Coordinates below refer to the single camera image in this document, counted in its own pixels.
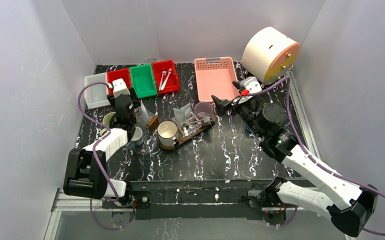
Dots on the green mug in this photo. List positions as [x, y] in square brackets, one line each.
[108, 121]

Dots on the white ribbed mug black rim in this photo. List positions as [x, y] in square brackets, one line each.
[168, 133]

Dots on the right red plastic bin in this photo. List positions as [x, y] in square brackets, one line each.
[173, 84]

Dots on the grey mug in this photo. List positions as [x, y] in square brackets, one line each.
[138, 137]

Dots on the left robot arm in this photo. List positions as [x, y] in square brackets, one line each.
[86, 169]

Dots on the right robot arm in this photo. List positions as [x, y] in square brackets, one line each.
[347, 205]

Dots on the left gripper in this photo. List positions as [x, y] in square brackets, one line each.
[124, 105]

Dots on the left red plastic bin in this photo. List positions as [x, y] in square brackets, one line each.
[117, 74]

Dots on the white plastic bin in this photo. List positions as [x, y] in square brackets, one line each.
[96, 95]

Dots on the blue cap toothpaste tube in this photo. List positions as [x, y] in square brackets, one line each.
[144, 112]

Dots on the clear textured square holder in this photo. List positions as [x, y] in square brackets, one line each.
[188, 131]

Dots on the orange cap toothpaste tube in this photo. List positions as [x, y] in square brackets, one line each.
[179, 115]

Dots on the green plastic bin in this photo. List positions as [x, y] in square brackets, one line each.
[143, 81]

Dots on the white toothbrush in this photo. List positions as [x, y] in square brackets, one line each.
[168, 74]
[162, 80]

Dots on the brown wooden holder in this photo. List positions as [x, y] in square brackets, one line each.
[153, 124]

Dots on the beige toothbrush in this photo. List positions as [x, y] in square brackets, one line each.
[204, 122]

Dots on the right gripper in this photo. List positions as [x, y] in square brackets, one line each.
[232, 105]

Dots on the white cylindrical appliance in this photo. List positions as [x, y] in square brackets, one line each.
[269, 54]

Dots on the red plastic bin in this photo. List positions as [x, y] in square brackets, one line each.
[117, 74]
[173, 84]

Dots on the pink perforated basket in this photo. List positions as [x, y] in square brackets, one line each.
[215, 77]

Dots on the purple mug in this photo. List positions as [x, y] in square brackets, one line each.
[203, 110]

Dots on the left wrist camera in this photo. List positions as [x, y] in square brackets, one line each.
[118, 88]

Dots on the black cap toothpaste tube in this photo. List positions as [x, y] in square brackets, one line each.
[186, 111]

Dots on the clear holder with round holes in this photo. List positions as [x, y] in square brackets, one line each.
[150, 114]

